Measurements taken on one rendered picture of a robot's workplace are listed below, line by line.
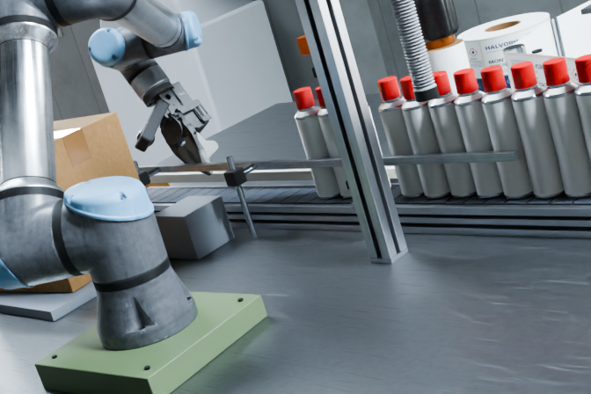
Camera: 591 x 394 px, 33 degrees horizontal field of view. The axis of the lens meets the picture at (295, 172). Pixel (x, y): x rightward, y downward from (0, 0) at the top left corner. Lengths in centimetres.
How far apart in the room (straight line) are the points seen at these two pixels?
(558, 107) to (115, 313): 70
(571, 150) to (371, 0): 336
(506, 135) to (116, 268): 61
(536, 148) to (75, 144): 85
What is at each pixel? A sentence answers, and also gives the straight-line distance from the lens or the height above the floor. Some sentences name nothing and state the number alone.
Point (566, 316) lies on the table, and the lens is 129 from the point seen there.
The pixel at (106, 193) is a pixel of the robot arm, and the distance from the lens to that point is 143.
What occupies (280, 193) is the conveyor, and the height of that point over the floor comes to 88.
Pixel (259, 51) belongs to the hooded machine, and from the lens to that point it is 498.
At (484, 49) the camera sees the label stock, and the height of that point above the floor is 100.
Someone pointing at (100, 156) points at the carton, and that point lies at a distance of 193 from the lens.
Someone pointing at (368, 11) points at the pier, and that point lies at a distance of 477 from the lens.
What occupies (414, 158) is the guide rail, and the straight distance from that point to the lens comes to 163.
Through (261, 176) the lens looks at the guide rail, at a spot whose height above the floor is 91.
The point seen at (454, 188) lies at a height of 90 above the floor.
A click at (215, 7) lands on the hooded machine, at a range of 486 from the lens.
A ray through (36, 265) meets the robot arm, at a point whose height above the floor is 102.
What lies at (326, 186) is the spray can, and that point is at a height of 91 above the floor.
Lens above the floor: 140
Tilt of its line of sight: 15 degrees down
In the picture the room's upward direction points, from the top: 17 degrees counter-clockwise
